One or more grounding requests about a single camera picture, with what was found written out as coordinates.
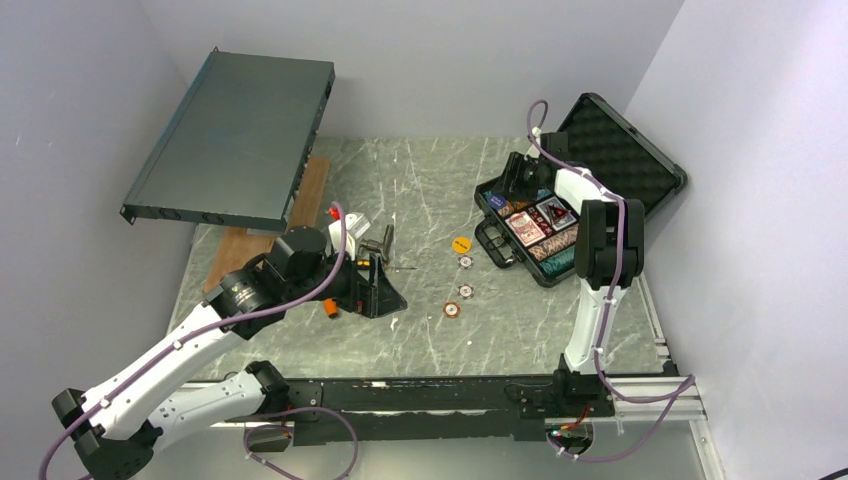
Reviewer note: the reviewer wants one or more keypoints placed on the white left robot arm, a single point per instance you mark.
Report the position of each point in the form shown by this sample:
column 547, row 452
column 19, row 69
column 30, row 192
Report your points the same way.
column 118, row 426

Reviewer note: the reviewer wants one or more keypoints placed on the red playing card deck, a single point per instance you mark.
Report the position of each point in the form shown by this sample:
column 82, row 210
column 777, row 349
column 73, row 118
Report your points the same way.
column 526, row 229

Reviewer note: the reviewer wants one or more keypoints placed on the blue playing card deck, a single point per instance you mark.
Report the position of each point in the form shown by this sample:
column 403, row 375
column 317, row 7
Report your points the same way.
column 540, row 208

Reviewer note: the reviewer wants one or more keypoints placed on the black poker set case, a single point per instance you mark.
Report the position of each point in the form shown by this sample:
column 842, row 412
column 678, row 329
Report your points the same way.
column 618, row 155

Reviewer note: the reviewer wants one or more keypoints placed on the white blue poker chip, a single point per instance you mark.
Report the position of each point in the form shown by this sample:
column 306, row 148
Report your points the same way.
column 466, row 291

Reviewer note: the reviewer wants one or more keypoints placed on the red black triangular button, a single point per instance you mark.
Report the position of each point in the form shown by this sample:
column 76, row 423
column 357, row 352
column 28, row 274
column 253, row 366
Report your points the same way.
column 560, row 217

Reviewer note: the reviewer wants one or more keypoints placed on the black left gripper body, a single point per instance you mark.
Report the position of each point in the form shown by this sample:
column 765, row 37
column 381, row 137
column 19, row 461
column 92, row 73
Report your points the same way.
column 344, row 286

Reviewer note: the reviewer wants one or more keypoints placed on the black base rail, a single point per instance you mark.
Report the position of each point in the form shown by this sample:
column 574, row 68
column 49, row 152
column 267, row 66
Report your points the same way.
column 442, row 407

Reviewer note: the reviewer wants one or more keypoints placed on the brown wooden board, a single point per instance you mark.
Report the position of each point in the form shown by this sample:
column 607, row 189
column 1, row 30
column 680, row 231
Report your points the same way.
column 238, row 245

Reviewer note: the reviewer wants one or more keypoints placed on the orange black screwdriver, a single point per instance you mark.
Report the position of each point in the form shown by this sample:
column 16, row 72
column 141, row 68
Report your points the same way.
column 365, row 264

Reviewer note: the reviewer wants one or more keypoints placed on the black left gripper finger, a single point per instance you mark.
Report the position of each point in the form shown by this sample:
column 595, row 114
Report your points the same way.
column 387, row 299
column 370, row 295

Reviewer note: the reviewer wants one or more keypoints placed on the grey metal clamp tool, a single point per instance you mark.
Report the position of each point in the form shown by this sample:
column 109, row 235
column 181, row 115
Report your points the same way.
column 381, row 247

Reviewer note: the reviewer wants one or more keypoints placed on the white purple poker chip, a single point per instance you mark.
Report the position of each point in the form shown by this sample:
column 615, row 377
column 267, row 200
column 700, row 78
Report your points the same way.
column 465, row 262

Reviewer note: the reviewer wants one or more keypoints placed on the yellow dealer button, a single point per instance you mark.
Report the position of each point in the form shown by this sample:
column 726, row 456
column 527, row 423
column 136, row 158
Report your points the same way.
column 461, row 245

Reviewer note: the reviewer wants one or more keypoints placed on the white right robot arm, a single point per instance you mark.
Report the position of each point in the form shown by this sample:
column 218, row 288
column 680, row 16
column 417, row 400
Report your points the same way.
column 609, row 254

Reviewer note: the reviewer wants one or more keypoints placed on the dark grey rack server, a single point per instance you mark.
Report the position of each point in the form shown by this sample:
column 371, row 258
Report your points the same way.
column 235, row 149

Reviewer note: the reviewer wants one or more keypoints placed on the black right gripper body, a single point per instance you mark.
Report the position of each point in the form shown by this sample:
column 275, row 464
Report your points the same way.
column 527, row 176

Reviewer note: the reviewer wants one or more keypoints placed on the orange white poker chip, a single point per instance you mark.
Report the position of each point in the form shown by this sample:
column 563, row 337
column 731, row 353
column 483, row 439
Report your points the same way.
column 451, row 309

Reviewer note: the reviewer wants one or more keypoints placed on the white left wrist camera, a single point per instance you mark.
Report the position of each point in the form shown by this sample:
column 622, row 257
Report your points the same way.
column 356, row 225

